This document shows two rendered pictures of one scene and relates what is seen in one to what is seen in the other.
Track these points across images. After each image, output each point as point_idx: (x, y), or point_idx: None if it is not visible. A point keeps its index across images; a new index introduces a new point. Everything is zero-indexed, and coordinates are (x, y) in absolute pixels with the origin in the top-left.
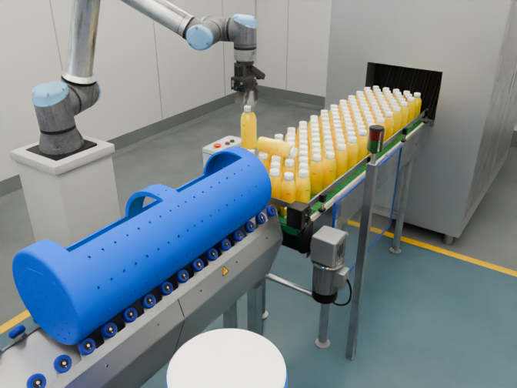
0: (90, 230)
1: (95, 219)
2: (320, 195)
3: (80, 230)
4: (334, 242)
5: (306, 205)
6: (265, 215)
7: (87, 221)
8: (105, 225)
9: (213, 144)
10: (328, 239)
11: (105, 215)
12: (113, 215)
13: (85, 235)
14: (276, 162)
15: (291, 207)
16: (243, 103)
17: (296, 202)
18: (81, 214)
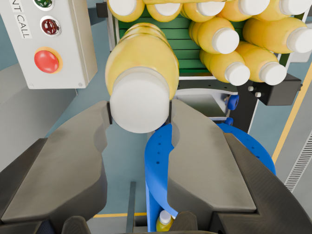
0: (19, 139)
1: (9, 139)
2: (308, 16)
3: (20, 152)
4: (306, 59)
5: (296, 88)
6: (217, 94)
7: (12, 148)
8: (13, 122)
9: (23, 52)
10: (297, 57)
11: (4, 127)
12: (4, 113)
13: (23, 143)
14: (229, 37)
15: (274, 104)
16: (104, 125)
17: (278, 88)
18: (8, 160)
